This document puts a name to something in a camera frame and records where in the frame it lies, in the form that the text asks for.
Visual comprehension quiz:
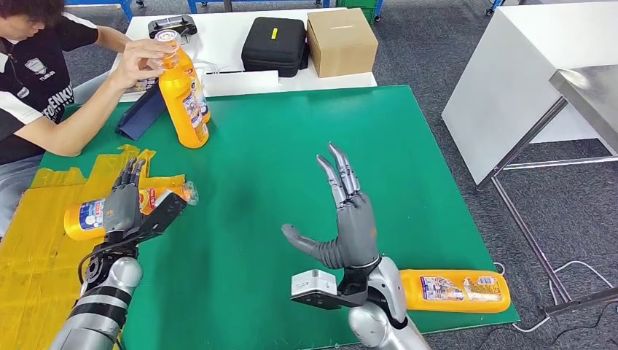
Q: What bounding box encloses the black remote controller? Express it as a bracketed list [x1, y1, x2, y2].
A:
[146, 14, 198, 40]

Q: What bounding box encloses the steel table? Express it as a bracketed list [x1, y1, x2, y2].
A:
[475, 65, 618, 318]

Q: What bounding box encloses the white cabinet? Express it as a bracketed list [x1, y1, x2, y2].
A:
[440, 3, 618, 187]

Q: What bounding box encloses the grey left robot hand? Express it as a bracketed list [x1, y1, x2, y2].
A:
[101, 156, 147, 238]

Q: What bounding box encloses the orange detergent bottle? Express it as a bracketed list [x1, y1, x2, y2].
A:
[63, 181, 200, 242]
[157, 50, 211, 149]
[399, 268, 512, 315]
[154, 28, 212, 125]

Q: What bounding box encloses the person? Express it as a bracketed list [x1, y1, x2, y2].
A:
[0, 0, 180, 241]

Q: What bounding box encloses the white floor cable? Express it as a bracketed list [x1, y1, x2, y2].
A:
[491, 260, 614, 335]

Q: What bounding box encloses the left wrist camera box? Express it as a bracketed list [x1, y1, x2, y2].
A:
[122, 188, 189, 244]

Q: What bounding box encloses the green plastic crate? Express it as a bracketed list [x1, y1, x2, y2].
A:
[335, 0, 378, 25]

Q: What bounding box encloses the blue tablet case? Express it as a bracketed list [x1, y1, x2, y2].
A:
[114, 84, 168, 141]

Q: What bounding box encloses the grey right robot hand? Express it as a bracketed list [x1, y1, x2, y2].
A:
[281, 141, 380, 271]

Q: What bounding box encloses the white charger cable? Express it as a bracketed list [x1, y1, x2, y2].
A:
[195, 57, 229, 77]

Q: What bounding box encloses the person's right hand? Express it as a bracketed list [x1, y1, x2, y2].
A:
[109, 38, 178, 92]

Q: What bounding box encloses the green table mat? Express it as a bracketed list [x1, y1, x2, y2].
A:
[38, 84, 521, 350]

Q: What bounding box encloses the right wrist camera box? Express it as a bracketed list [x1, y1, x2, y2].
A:
[290, 268, 368, 311]

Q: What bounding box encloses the white table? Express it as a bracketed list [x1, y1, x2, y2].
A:
[106, 7, 379, 103]

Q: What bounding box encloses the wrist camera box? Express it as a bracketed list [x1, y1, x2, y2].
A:
[122, 188, 189, 244]
[290, 268, 368, 311]

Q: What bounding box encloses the black carrying case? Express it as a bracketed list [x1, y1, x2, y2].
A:
[240, 16, 310, 79]

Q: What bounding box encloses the brown cardboard box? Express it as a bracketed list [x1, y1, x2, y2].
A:
[306, 7, 380, 79]

